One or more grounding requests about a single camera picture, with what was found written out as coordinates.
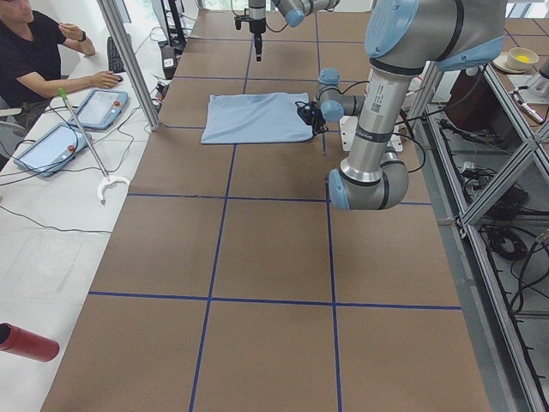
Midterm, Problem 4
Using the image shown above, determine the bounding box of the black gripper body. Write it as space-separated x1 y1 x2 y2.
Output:
311 116 327 134
250 19 264 34

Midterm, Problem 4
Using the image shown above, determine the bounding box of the light blue t-shirt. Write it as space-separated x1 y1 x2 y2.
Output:
201 93 313 144

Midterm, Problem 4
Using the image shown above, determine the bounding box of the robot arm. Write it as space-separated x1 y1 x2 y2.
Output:
234 0 340 62
317 1 506 210

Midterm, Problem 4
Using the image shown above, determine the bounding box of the black keyboard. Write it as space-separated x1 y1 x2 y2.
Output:
106 36 124 73

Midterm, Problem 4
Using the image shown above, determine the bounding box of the far teach pendant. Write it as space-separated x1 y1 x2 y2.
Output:
75 88 129 131

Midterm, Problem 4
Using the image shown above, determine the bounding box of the teach pendant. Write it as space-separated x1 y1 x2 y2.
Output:
13 124 92 177
75 88 129 131

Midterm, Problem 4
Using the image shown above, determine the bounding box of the reacher grabber stick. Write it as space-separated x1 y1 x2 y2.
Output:
57 88 130 205

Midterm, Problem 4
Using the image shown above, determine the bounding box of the yellow bowl on plate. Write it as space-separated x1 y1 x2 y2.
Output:
492 47 539 74

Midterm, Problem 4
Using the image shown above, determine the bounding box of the near teach pendant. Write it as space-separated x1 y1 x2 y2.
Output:
13 124 92 177

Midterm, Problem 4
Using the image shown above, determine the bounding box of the seated person in black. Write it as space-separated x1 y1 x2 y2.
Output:
1 1 120 130

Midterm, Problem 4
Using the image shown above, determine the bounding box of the red bottle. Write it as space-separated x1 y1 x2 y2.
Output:
1 323 60 362

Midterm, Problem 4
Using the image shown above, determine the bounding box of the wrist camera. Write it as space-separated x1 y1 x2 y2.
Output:
234 14 250 30
295 101 317 126

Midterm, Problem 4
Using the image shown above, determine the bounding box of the white camera mast with base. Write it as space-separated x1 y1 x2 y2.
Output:
339 115 404 153

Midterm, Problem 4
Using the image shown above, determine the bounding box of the aluminium frame post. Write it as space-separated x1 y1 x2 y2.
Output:
97 0 160 131

